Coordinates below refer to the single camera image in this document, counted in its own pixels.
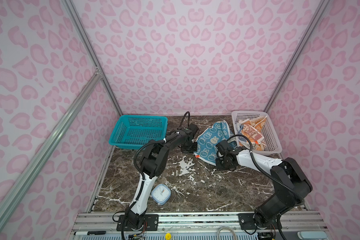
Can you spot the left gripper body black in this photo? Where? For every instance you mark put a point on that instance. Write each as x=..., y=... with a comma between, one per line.
x=192, y=148

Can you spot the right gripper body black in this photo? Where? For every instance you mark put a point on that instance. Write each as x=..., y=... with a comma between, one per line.
x=222, y=164

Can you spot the blue bunny pattern towel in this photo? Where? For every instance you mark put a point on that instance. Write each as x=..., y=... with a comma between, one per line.
x=208, y=140

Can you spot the white plastic basket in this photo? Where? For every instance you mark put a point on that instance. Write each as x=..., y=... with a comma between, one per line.
x=271, y=140

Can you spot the teal plastic basket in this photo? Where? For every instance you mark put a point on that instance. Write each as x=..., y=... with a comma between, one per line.
x=133, y=131

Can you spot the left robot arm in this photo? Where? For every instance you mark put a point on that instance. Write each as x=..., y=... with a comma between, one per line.
x=150, y=161

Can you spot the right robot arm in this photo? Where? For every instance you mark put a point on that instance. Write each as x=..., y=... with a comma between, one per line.
x=291, y=185

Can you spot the orange white towel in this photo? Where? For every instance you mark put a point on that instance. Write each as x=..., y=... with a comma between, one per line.
x=252, y=129

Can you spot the light blue alarm clock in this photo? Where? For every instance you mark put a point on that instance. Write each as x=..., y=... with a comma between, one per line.
x=161, y=194

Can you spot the yellow cap object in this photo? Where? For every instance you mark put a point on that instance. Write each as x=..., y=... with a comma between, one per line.
x=168, y=236

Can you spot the white grey device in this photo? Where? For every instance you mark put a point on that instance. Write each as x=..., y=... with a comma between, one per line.
x=312, y=235

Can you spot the black white marker pen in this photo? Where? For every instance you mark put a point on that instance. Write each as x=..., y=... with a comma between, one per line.
x=89, y=233

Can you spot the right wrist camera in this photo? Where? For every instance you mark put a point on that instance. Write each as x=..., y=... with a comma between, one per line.
x=222, y=147

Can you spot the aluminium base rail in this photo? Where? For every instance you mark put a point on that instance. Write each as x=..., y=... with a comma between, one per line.
x=200, y=226

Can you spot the right aluminium corner post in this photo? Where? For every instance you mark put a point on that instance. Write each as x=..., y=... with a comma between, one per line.
x=320, y=12

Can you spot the aluminium corner frame post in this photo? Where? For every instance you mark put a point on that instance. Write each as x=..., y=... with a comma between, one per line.
x=79, y=27

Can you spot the diagonal aluminium frame bar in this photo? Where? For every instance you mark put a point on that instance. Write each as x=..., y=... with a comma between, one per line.
x=17, y=192

